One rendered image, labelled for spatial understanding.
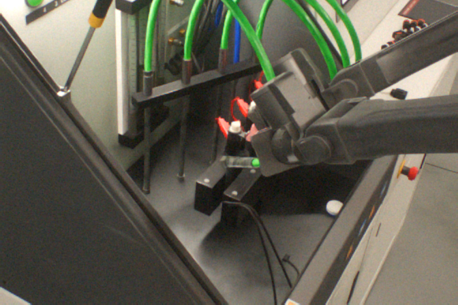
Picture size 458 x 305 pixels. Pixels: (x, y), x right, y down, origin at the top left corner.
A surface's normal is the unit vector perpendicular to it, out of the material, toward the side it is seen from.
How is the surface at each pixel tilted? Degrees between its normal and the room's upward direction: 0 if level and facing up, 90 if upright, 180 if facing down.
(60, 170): 90
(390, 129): 94
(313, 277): 0
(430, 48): 69
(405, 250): 0
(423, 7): 0
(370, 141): 93
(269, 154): 49
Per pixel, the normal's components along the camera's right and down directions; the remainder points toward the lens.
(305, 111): 0.46, -0.22
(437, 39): -0.28, 0.16
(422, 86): 0.08, -0.78
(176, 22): 0.87, 0.36
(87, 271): -0.48, 0.51
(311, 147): -0.69, 0.51
